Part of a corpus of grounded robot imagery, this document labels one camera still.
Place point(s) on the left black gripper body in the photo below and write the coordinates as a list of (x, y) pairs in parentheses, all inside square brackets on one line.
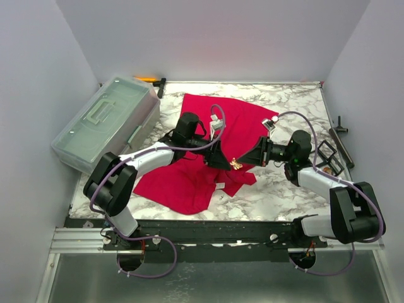
[(209, 153)]

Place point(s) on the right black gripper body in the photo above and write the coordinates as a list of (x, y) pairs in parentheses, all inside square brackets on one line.
[(263, 151)]

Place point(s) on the red t-shirt garment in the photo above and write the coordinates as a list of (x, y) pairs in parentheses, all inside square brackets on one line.
[(188, 185)]

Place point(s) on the round orange brooch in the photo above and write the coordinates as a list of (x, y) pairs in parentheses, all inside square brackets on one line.
[(328, 170)]

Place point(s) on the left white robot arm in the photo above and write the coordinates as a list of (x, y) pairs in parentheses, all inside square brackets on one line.
[(111, 183)]

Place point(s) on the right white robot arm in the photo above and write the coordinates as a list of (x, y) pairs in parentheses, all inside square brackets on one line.
[(354, 213)]

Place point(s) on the white garment label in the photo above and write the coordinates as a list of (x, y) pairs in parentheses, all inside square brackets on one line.
[(220, 185)]

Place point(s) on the black rod with knob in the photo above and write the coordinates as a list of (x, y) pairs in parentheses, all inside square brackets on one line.
[(335, 135)]

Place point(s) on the black clamp tool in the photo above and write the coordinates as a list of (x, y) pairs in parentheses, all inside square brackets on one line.
[(160, 84)]

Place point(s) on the clear plastic storage box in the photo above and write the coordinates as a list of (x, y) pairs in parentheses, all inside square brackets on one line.
[(118, 119)]

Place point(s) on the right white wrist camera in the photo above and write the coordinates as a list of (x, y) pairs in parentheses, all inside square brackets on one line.
[(270, 125)]

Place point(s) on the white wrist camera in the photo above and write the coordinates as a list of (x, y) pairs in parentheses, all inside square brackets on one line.
[(270, 125), (216, 125)]

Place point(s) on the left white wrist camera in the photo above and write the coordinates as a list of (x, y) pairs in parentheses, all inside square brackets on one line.
[(216, 125)]

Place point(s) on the black wire tray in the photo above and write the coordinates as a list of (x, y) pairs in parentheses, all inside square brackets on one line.
[(327, 158)]

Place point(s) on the black metal base rail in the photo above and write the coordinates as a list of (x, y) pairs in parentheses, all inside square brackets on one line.
[(165, 241)]

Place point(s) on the aluminium frame rail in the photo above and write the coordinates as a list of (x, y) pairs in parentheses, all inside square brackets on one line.
[(82, 241)]

